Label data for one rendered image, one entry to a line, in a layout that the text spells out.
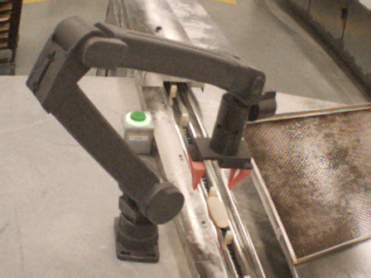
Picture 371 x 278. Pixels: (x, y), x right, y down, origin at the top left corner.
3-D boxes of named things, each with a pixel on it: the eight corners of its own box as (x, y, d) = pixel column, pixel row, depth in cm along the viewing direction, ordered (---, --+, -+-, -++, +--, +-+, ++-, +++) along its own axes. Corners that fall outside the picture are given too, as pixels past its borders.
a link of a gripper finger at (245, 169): (201, 178, 111) (212, 139, 106) (233, 179, 113) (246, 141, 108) (209, 198, 105) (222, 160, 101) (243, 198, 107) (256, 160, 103)
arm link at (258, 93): (220, 57, 96) (253, 79, 91) (260, 54, 103) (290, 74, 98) (207, 112, 102) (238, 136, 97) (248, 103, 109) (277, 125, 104)
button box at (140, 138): (116, 146, 134) (120, 108, 127) (146, 147, 136) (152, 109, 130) (120, 167, 127) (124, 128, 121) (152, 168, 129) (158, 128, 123)
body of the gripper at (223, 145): (191, 144, 105) (199, 111, 102) (240, 146, 108) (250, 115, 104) (199, 165, 100) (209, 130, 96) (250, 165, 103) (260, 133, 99)
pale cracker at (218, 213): (203, 198, 113) (204, 194, 112) (220, 197, 114) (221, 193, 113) (214, 228, 105) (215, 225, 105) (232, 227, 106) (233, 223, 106)
